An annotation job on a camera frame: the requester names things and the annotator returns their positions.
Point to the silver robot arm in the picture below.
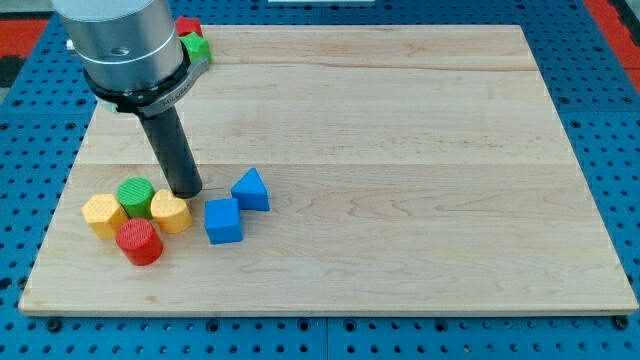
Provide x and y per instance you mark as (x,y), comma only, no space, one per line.
(133,58)

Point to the blue cube block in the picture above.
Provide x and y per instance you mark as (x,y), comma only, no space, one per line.
(222,221)

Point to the blue triangular prism block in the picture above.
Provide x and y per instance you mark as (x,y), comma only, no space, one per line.
(251,192)

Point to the wooden board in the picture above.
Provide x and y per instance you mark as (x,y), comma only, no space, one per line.
(412,171)

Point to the yellow heart block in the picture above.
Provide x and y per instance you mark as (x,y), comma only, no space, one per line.
(172,214)

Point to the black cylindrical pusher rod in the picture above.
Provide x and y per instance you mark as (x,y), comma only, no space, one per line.
(166,136)

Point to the green star block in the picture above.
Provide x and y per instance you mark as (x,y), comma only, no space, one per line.
(197,46)

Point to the green cylinder block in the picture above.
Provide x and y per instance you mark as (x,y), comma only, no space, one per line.
(135,195)

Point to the red cylinder block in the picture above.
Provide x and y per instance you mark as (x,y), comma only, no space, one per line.
(139,241)

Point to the red block at back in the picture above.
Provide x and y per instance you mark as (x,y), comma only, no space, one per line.
(187,25)

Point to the yellow hexagon block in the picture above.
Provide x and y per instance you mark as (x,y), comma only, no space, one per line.
(105,215)

